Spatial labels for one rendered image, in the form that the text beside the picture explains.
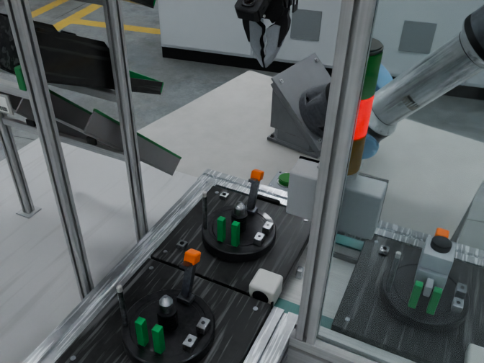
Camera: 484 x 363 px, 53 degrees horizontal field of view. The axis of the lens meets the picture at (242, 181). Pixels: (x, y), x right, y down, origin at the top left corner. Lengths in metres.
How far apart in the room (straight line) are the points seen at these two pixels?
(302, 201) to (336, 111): 0.16
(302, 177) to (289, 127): 0.76
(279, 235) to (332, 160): 0.39
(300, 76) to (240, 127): 0.24
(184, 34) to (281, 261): 3.40
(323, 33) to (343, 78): 3.33
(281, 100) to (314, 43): 2.55
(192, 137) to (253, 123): 0.20
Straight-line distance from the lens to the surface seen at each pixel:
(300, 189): 0.64
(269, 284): 0.82
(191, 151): 1.38
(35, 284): 1.06
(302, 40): 3.89
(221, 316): 0.80
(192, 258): 0.75
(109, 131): 0.88
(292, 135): 1.38
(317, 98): 1.34
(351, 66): 0.51
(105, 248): 1.10
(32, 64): 0.68
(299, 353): 0.82
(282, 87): 1.35
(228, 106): 1.61
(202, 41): 4.12
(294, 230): 0.95
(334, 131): 0.55
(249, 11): 0.85
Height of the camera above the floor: 1.60
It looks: 36 degrees down
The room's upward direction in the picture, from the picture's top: 2 degrees clockwise
